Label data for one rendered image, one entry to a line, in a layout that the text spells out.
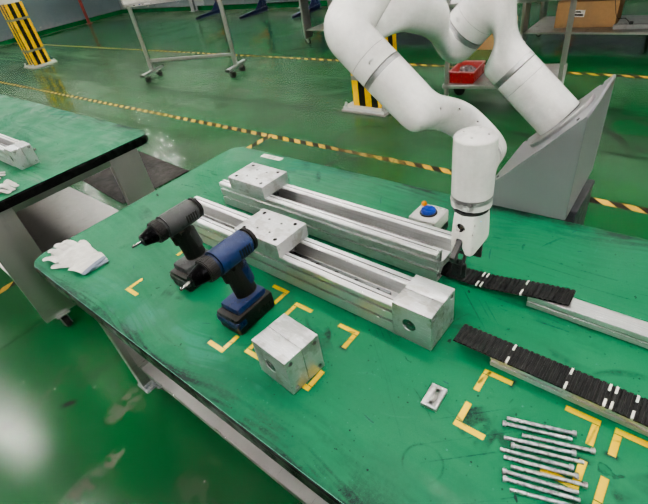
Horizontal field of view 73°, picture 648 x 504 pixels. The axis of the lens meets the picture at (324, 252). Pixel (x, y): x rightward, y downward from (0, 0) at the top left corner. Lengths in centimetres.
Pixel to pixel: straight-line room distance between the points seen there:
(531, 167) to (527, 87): 21
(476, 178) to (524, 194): 44
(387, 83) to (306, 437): 67
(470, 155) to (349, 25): 33
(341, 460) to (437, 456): 16
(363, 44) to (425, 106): 16
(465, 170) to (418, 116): 14
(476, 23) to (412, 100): 48
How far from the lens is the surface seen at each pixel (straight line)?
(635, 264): 124
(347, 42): 92
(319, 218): 122
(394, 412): 86
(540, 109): 133
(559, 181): 129
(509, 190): 134
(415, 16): 117
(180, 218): 113
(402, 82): 90
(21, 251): 245
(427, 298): 91
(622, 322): 104
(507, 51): 132
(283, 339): 87
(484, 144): 88
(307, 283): 108
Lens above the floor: 151
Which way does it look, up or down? 37 degrees down
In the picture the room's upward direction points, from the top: 10 degrees counter-clockwise
